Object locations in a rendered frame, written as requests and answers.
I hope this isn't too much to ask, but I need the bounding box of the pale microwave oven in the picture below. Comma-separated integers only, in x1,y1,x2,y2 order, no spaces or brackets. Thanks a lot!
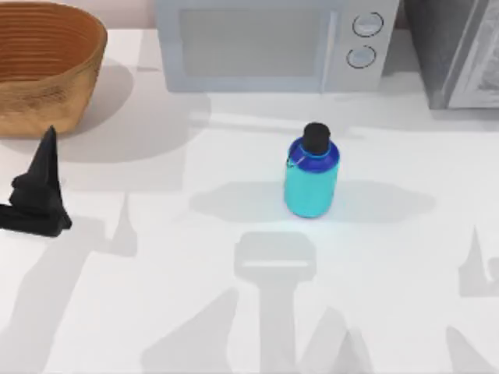
154,0,402,94

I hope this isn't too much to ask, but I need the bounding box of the woven brown basket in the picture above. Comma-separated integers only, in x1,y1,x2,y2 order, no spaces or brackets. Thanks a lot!
0,2,108,138

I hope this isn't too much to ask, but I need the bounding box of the microwave knob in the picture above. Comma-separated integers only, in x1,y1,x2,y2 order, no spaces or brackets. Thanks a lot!
352,11,384,38
345,44,377,70

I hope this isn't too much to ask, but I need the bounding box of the turquoise bottle with black cap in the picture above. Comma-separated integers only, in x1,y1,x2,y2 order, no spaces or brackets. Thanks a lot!
283,122,341,219

